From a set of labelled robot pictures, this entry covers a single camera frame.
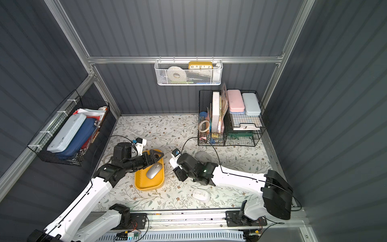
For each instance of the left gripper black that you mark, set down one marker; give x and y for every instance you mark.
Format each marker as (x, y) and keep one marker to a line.
(148, 158)

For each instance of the silver mouse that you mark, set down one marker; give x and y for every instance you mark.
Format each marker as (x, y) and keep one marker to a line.
(154, 170)

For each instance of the white rounded mouse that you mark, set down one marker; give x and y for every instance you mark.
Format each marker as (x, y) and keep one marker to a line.
(201, 195)

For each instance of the grey egg-shaped mouse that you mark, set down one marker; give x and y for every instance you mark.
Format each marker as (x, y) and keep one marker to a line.
(203, 157)

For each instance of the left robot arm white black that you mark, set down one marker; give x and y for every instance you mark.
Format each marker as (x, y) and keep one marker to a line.
(66, 227)

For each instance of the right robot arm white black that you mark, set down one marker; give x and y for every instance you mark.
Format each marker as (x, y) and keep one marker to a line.
(274, 194)

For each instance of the yellow plastic storage box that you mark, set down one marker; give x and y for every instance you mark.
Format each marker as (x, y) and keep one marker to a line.
(142, 183)

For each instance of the white box upright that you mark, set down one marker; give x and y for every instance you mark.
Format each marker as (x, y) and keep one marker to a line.
(215, 112)

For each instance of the navy blue case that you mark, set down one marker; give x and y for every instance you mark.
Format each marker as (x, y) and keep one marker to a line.
(82, 136)

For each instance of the pink pencil case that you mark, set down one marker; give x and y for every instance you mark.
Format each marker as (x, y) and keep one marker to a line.
(235, 101)

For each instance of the white tape roll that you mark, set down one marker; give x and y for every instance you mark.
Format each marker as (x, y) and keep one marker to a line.
(176, 74)

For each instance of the light blue pencil case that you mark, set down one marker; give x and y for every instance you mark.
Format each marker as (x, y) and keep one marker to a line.
(251, 104)

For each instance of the yellow clock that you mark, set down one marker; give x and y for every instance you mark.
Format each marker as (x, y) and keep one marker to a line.
(200, 65)

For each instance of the white flat case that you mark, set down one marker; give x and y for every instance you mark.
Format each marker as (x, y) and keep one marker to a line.
(66, 133)

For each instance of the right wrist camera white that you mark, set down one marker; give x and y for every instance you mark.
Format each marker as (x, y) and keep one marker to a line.
(175, 154)

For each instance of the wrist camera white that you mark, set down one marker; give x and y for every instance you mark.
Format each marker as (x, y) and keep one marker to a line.
(139, 144)
(175, 154)

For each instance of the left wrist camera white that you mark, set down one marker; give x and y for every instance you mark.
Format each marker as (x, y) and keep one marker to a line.
(139, 144)

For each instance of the black wire desk organizer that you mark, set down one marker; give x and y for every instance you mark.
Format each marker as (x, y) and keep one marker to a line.
(236, 129)

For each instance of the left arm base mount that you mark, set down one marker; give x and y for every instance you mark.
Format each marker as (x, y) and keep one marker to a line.
(130, 221)

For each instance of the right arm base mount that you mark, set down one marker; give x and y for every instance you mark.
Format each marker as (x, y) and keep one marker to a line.
(235, 219)

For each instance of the white wire wall basket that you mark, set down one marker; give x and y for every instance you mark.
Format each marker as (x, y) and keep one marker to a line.
(194, 77)

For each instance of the black wire side basket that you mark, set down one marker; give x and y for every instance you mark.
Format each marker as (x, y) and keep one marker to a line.
(92, 108)

